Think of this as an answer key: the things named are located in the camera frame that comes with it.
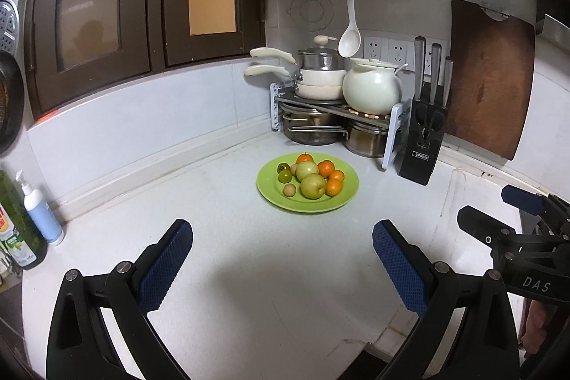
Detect green dish soap bottle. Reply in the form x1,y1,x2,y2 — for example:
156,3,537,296
0,171,49,271

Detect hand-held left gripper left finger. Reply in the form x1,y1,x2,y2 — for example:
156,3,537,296
46,219,193,380

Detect white ladle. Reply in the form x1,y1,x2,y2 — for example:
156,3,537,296
337,0,362,58

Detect perforated steel steamer plate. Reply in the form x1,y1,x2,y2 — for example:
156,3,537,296
0,0,21,51

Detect white wall socket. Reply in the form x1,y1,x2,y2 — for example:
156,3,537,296
364,36,384,60
387,38,409,62

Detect black knife block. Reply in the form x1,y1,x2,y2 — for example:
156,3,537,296
398,97,448,186

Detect green plate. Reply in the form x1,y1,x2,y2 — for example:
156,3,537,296
256,151,361,215

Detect white ceramic pot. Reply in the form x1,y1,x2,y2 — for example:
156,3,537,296
342,57,409,115

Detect steel pot with lid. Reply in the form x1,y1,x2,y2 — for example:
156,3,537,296
297,35,346,71

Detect hanging frying pans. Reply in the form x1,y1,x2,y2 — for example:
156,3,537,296
0,51,24,155

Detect brown framed window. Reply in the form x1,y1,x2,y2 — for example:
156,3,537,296
24,0,268,131

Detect person's right hand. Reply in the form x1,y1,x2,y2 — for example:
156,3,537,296
523,299,549,356

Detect cream saucepan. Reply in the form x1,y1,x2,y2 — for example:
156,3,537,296
249,47,346,87
244,65,343,100

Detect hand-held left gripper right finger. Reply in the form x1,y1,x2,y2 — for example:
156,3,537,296
372,220,519,380

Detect steel pot with long handle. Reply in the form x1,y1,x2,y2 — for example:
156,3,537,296
281,108,348,146

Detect round wire trivet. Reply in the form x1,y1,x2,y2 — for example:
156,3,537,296
287,0,336,25

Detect steel handled knife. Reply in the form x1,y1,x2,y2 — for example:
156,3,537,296
443,56,454,105
428,43,443,102
414,36,427,101

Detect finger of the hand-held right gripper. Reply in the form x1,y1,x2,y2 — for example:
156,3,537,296
457,205,523,257
501,184,548,215

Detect white blue pump bottle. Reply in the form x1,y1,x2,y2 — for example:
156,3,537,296
15,170,64,246

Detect grey two-tier pot rack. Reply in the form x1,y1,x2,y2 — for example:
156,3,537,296
270,81,411,171

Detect brown wooden cutting board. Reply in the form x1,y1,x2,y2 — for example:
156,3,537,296
445,0,536,161

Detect wooden bead trivet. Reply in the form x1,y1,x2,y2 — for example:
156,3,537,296
346,106,389,121

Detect steel range hood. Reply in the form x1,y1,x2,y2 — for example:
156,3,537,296
541,15,570,49

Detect black kitchen scissors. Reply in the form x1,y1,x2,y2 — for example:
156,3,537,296
416,108,445,149

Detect tall steel pot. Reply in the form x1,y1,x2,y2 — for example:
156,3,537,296
344,123,388,158

